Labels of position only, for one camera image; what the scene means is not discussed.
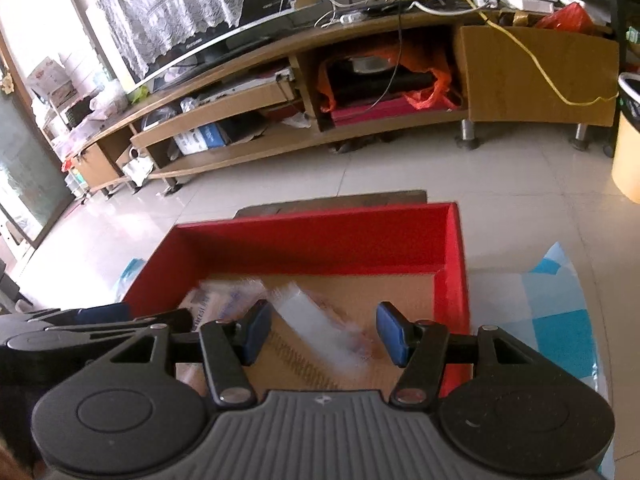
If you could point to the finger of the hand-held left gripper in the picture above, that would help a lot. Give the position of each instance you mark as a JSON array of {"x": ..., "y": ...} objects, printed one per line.
[
  {"x": 102, "y": 312},
  {"x": 100, "y": 331}
]

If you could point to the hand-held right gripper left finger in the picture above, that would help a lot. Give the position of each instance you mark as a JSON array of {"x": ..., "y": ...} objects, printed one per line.
[{"x": 257, "y": 332}]

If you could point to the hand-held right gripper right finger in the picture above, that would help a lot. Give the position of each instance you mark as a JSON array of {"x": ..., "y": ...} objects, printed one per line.
[{"x": 392, "y": 332}]

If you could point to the white printed snack packet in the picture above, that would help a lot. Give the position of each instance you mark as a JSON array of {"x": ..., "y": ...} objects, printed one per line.
[{"x": 220, "y": 295}]

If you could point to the clear bun packet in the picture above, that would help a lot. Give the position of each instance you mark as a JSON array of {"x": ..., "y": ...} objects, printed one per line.
[{"x": 320, "y": 325}]

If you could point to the red cardboard box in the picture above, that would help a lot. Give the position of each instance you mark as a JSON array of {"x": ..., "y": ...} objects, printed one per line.
[{"x": 310, "y": 245}]

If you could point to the dark chair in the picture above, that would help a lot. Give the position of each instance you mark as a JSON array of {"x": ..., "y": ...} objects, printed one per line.
[{"x": 12, "y": 285}]

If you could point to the plastic storage drawers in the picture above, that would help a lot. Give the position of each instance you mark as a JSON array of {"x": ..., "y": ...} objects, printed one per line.
[{"x": 75, "y": 177}]

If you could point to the white paper bag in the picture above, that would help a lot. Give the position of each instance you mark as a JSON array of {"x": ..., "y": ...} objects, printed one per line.
[{"x": 137, "y": 167}]

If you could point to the blue white checkered tablecloth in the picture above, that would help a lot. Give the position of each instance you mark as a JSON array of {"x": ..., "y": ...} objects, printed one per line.
[{"x": 550, "y": 320}]

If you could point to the glass sliding door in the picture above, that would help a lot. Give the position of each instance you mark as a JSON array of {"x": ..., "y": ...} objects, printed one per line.
[{"x": 25, "y": 170}]

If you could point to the blue white carton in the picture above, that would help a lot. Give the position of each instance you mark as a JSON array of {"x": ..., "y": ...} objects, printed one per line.
[{"x": 200, "y": 141}]

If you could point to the red flat box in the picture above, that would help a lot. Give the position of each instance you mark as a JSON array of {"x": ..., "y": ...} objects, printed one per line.
[{"x": 385, "y": 110}]

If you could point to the printed cardboard box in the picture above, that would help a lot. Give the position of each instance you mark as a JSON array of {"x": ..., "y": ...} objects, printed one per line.
[{"x": 50, "y": 77}]

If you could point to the grey media player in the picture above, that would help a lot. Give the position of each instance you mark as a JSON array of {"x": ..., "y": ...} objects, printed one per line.
[{"x": 240, "y": 89}]

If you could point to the black flat case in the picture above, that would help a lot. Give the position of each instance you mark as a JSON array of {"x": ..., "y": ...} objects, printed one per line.
[{"x": 380, "y": 85}]

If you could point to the orange plastic bag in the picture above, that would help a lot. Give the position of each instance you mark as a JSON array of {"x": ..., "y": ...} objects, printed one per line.
[{"x": 440, "y": 85}]

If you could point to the silver pot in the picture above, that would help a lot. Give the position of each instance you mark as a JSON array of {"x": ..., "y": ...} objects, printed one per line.
[{"x": 372, "y": 63}]

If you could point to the yellow trash bin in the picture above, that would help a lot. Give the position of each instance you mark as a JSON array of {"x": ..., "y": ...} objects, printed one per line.
[{"x": 627, "y": 160}]

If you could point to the wooden television stand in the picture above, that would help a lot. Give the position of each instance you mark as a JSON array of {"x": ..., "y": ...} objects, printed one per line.
[{"x": 540, "y": 75}]

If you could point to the white lace cloth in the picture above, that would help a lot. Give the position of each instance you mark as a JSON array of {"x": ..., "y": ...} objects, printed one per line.
[{"x": 165, "y": 10}]

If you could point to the white power strip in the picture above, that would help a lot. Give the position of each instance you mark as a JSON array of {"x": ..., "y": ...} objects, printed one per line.
[{"x": 352, "y": 17}]

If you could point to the red plastic bag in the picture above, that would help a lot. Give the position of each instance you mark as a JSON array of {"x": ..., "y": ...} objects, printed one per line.
[{"x": 565, "y": 17}]

